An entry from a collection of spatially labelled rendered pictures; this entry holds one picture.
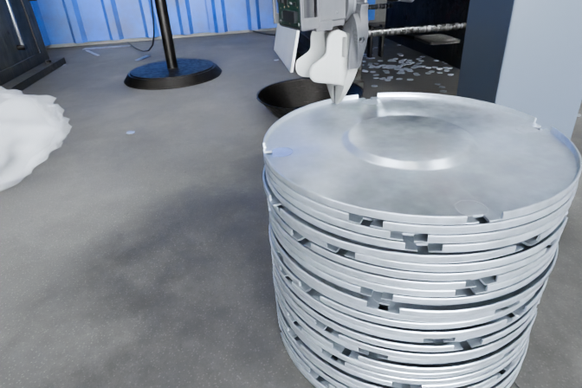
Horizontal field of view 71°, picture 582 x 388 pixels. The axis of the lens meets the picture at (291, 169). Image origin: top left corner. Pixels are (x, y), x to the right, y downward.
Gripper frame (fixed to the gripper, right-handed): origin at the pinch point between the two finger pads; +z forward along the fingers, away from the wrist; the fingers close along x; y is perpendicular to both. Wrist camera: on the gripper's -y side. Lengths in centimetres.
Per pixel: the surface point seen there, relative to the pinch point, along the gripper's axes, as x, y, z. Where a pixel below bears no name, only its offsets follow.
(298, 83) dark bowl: -69, -29, 19
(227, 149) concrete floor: -46, 3, 25
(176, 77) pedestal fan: -112, 1, 22
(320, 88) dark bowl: -65, -34, 21
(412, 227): 24.8, 10.0, 1.9
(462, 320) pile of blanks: 27.1, 6.0, 10.8
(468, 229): 26.7, 6.8, 1.9
